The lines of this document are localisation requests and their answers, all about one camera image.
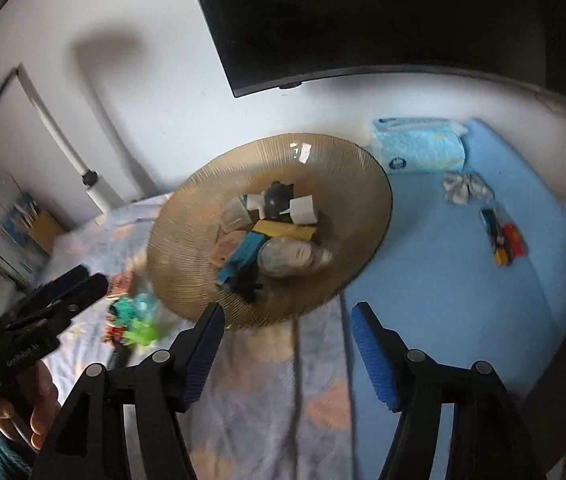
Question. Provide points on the person's left hand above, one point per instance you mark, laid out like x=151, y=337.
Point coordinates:
x=43, y=410

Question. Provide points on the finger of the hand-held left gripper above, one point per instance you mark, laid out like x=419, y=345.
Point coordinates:
x=85, y=291
x=63, y=279

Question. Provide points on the white plug charger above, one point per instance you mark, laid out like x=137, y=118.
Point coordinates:
x=304, y=210

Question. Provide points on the green plastic plant toy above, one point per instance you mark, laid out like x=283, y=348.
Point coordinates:
x=138, y=320

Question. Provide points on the tan pen holder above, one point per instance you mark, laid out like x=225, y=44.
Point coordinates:
x=45, y=230

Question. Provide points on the grey leaf-patterned cloth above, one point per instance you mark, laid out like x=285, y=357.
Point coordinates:
x=263, y=385

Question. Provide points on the row of upright books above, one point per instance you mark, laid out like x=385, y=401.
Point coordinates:
x=10, y=230

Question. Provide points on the amber ribbed glass bowl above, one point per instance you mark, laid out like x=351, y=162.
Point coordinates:
x=188, y=260

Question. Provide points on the clear plastic cup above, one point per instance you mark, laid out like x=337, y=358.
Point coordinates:
x=288, y=257

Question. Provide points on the black-haired figurine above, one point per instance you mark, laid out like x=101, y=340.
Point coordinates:
x=278, y=197

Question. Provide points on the small pink box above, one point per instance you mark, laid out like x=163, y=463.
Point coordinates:
x=122, y=285

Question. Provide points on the black claw hair clip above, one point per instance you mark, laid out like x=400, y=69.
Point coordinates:
x=247, y=285

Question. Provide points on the small yellow box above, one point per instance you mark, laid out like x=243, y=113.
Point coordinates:
x=283, y=230

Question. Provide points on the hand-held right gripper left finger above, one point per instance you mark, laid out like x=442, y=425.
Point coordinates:
x=203, y=355

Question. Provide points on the white lamp pole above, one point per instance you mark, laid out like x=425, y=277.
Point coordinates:
x=63, y=145

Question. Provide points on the person's left forearm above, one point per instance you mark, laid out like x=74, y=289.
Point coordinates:
x=10, y=457

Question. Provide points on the black monitor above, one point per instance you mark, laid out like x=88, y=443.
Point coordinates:
x=388, y=15

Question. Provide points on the light blue tissue pack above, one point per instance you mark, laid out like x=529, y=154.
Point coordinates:
x=418, y=147

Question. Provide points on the small colourful toy packet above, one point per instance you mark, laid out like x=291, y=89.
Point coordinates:
x=503, y=237

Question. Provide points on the small red figurine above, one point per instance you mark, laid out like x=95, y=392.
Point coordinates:
x=115, y=335

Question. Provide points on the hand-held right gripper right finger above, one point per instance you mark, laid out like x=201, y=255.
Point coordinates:
x=373, y=360

